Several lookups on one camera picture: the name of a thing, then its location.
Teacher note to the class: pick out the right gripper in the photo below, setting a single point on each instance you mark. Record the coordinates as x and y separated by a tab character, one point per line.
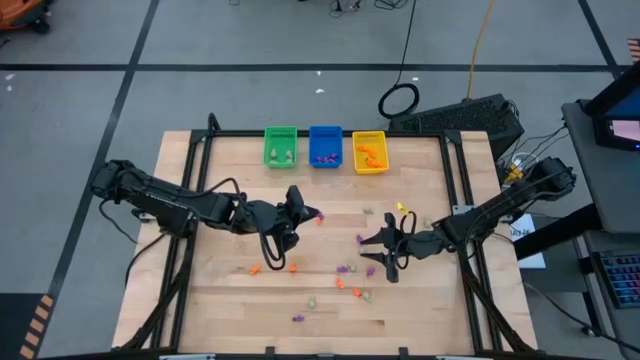
425	244

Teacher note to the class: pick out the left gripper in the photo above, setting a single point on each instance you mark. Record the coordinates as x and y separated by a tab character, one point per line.
262	217

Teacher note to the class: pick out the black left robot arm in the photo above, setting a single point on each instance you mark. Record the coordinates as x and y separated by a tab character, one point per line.
160	197

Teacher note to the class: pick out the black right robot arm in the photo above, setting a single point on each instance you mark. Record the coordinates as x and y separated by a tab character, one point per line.
495	205

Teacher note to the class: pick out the blue plastic basket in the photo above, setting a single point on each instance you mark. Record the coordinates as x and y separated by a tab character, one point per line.
325	142

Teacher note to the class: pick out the green plastic basket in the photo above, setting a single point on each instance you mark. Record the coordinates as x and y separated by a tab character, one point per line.
280	137

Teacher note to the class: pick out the yellow plastic basket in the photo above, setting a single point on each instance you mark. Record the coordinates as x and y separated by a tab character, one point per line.
381	145

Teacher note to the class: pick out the white paper sheet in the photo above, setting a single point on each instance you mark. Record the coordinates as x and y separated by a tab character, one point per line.
530	252

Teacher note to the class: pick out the black computer case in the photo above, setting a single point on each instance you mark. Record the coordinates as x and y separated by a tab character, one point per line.
460	117

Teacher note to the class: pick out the gray desk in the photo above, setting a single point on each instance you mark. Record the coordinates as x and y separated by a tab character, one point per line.
590	175

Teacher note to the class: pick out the backlit keyboard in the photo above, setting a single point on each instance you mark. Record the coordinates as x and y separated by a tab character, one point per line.
622	277

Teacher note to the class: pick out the black desk monitor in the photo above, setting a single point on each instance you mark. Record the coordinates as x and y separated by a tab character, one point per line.
615	107

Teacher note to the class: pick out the orange wheeled machine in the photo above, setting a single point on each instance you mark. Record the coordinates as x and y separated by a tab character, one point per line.
20	12

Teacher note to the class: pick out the silver mounting bracket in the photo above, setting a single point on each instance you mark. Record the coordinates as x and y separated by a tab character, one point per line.
145	218
459	210

